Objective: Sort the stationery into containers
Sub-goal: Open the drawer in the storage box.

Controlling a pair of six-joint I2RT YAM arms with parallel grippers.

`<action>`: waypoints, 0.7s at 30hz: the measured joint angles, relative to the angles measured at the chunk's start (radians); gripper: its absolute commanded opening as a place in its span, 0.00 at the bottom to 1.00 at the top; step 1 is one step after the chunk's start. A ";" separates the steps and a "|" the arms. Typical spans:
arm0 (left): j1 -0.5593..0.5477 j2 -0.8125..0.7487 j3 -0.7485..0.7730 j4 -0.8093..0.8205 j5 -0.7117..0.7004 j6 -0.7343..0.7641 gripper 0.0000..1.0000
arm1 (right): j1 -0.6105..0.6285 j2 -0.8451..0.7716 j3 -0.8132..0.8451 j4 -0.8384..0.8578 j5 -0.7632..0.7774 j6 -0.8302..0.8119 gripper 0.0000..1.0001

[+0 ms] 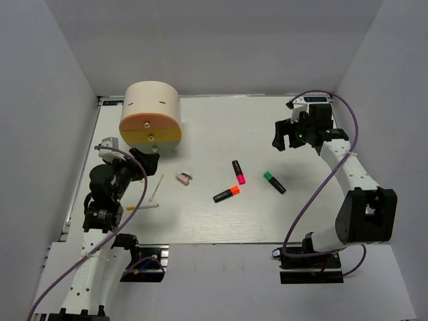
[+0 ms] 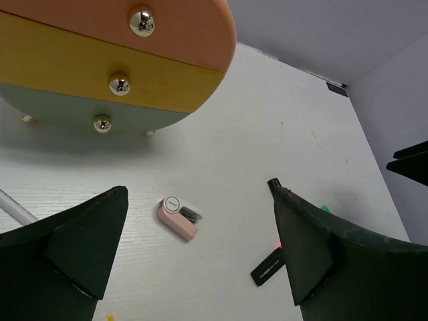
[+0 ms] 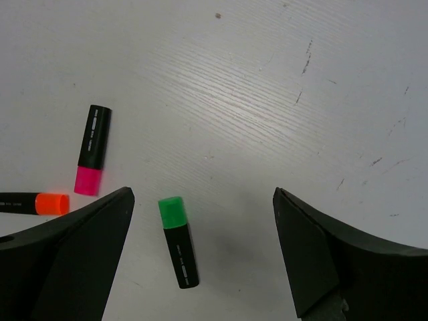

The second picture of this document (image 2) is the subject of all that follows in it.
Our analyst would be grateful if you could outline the black green highlighter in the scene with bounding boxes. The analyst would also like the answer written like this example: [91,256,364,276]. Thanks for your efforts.
[321,205,332,213]

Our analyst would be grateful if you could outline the round cream drawer organizer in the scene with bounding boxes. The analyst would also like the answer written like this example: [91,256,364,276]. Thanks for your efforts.
[1,0,237,134]

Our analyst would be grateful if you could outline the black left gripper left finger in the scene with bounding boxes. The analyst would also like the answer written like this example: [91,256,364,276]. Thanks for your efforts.
[1,186,128,320]

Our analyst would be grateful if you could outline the black pink highlighter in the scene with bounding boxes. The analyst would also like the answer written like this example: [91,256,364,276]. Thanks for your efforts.
[267,178,282,199]

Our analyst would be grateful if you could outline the blue corner label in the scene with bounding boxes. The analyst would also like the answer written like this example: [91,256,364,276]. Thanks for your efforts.
[326,82,348,97]

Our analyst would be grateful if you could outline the pale yellow white marker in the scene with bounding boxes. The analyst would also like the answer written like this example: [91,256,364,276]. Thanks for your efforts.
[0,190,38,225]

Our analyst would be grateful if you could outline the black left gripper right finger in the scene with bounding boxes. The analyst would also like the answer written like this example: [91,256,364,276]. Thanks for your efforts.
[274,188,427,320]

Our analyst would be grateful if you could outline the black orange highlighter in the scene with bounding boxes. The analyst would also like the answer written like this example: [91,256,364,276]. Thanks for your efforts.
[250,247,285,287]

